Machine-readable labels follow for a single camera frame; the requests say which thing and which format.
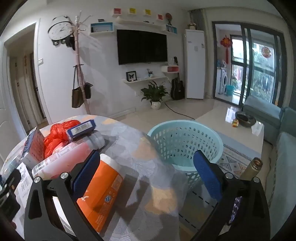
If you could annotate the beige coffee table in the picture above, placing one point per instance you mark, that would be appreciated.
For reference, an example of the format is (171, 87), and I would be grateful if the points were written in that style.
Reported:
(219, 118)

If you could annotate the white washing machine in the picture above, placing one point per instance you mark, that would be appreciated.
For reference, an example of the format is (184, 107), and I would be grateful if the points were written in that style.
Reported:
(223, 80)

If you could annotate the black wall television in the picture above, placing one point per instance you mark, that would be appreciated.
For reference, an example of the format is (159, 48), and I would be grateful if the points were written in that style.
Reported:
(141, 46)

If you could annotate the tall white appliance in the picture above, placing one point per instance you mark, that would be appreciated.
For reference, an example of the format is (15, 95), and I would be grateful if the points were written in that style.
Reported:
(194, 69)

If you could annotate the patterned rug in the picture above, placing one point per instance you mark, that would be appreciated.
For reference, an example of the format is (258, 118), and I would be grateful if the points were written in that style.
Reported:
(233, 160)

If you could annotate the framed butterfly picture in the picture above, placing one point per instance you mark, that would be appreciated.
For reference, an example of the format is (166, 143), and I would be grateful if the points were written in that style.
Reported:
(131, 76)

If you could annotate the black framed sliding glass door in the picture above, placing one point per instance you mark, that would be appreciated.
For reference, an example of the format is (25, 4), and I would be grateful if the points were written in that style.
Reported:
(246, 58)

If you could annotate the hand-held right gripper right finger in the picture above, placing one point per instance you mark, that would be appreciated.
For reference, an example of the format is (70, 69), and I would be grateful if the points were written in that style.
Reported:
(207, 178)

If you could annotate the white printed carton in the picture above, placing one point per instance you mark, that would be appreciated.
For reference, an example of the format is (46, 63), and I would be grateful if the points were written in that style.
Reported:
(23, 185)

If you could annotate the small blue box shelf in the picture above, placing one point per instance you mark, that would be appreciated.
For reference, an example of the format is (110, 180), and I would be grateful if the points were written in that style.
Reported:
(171, 29)

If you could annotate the small vase with flowers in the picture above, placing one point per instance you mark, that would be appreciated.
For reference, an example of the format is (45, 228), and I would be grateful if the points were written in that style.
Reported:
(150, 73)

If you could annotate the brown handbag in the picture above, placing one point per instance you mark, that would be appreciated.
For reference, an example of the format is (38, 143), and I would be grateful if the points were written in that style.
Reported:
(77, 97)

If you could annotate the light blue plastic basket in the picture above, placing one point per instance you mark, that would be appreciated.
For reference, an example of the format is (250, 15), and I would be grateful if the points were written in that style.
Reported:
(185, 143)

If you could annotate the round red window sticker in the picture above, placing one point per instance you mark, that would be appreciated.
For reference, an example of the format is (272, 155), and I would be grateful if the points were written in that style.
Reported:
(266, 52)

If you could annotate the blue box with white label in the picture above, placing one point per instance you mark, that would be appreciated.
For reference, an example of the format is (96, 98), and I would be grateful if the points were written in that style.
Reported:
(81, 128)

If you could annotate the yellow wall cube shelf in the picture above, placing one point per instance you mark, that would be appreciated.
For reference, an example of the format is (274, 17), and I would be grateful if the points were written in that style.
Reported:
(148, 12)
(132, 11)

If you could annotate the blue bucket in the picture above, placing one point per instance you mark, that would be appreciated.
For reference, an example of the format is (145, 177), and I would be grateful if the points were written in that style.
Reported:
(229, 90)

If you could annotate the metal thermos bottle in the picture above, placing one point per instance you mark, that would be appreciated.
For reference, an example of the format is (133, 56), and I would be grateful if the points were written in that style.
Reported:
(253, 168)

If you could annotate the blue-grey sofa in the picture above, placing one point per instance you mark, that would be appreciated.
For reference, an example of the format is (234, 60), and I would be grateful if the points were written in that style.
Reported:
(261, 113)

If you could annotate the pink coat rack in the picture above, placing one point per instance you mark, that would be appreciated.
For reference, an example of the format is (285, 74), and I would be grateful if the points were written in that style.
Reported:
(79, 69)

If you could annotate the long white wall shelf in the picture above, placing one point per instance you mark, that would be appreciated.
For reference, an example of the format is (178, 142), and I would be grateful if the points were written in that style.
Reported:
(143, 80)

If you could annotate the white door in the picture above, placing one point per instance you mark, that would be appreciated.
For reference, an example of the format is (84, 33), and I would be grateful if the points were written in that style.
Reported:
(9, 104)

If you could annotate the white wall clock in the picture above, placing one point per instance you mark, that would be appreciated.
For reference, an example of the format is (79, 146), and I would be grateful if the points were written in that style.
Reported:
(60, 29)

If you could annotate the small black bag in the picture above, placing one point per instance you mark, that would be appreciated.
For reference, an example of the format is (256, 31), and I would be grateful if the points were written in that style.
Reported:
(88, 91)

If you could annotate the potted plant in white pot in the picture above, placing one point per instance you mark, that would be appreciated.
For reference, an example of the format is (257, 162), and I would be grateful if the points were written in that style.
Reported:
(155, 92)

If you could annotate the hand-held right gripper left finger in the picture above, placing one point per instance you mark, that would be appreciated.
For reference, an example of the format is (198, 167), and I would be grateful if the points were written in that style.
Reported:
(85, 172)

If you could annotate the white and red wall box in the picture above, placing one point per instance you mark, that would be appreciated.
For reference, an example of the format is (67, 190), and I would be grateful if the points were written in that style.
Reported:
(171, 69)

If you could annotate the small yellow red toy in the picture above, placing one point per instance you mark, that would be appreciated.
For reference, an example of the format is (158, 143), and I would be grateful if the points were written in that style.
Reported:
(235, 122)

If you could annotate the pink bottle with grey cap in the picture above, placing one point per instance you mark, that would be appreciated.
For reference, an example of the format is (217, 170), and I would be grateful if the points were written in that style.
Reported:
(69, 155)

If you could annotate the red plastic bag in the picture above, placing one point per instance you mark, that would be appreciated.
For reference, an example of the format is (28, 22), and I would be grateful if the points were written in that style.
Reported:
(55, 136)

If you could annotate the white shelf with blue box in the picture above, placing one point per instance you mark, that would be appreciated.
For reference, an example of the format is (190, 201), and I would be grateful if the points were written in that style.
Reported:
(101, 27)

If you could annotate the red wall cube shelf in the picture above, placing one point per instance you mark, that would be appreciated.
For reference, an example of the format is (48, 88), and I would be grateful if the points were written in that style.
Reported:
(117, 11)
(160, 16)

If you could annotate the red and white carton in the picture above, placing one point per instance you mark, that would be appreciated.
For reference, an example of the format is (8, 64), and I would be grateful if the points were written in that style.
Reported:
(37, 148)

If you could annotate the red knot decoration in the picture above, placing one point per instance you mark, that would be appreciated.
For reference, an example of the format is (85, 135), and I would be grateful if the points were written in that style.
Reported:
(226, 42)

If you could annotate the black guitar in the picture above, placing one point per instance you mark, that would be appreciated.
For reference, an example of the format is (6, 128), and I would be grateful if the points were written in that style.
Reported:
(177, 89)

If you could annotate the curved white wall shelf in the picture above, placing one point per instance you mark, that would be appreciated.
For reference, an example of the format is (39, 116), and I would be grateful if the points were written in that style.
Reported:
(138, 22)

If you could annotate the dark bowl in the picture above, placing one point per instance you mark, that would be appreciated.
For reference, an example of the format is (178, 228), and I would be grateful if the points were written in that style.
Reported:
(245, 119)

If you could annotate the orange plastic container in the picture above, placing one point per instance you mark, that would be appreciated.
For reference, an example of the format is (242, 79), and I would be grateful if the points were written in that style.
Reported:
(104, 185)

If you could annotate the table tennis paddle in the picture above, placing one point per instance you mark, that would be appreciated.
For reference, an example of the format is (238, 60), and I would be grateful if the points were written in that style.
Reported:
(168, 16)

